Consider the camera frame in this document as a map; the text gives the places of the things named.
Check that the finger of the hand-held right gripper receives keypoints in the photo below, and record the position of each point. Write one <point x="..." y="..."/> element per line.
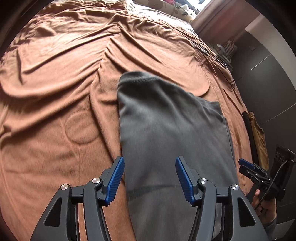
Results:
<point x="245" y="163"/>
<point x="247" y="173"/>

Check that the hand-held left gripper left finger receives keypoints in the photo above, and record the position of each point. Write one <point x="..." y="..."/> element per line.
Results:
<point x="114" y="183"/>

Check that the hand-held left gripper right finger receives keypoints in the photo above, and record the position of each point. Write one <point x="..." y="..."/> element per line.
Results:
<point x="185" y="183"/>

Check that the dark grey garment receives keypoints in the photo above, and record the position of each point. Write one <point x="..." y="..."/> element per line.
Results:
<point x="166" y="127"/>

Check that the person's right forearm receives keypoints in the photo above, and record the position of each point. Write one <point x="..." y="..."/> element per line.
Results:
<point x="270" y="228"/>

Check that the person's right hand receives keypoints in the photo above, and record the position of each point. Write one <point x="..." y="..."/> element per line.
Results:
<point x="268" y="210"/>

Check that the mustard yellow garment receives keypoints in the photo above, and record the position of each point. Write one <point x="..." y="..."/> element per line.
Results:
<point x="259" y="139"/>

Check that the white nightstand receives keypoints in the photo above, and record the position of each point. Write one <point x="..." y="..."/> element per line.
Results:
<point x="229" y="62"/>

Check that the pink white organiser rack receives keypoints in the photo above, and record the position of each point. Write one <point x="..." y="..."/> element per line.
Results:
<point x="230" y="47"/>

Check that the brown blanket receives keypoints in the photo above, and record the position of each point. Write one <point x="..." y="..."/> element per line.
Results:
<point x="57" y="81"/>

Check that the pinkish brown curtain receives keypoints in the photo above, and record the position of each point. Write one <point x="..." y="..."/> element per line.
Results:
<point x="222" y="20"/>

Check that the printed cream pillow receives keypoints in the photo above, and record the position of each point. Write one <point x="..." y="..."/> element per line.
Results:
<point x="171" y="9"/>

